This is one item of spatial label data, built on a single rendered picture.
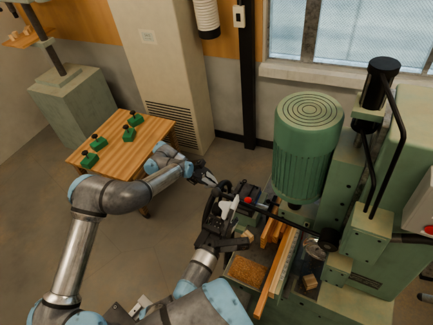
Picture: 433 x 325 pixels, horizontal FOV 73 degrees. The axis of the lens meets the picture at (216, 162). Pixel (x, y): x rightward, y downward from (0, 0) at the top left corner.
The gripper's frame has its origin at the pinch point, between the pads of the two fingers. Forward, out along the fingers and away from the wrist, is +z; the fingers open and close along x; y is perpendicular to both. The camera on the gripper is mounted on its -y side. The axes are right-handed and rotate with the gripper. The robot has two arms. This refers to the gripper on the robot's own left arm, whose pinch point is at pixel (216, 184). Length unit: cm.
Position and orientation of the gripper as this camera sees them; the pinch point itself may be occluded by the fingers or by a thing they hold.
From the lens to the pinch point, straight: 144.0
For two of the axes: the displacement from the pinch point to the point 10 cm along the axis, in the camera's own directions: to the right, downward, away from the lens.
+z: 8.2, 5.7, 0.4
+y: -3.5, 4.5, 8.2
